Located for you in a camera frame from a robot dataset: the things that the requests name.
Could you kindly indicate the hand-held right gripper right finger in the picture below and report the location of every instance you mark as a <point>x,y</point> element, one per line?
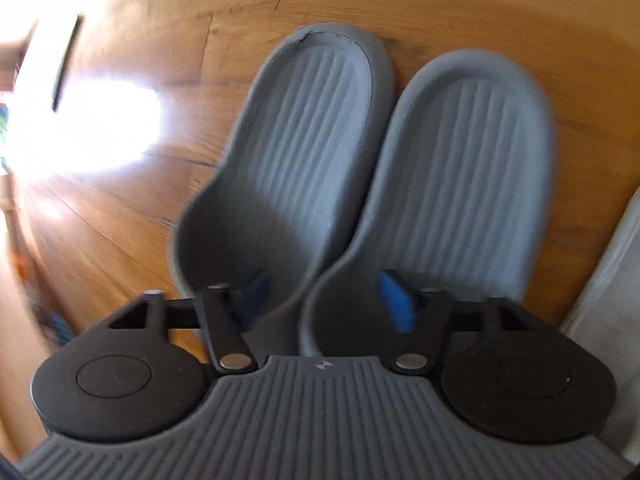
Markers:
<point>396,302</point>

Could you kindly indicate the white board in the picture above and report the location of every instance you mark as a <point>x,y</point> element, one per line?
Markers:
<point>47,60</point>

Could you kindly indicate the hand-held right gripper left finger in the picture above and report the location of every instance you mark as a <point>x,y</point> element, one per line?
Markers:
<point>252,297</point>

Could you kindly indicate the grey slide slipper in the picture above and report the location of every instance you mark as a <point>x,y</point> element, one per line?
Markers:
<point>300,135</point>
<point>465,170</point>

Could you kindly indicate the person's bare leg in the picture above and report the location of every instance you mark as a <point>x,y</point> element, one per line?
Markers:
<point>20,360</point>

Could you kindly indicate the white loafer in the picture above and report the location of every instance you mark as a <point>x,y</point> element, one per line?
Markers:
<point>610,320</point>

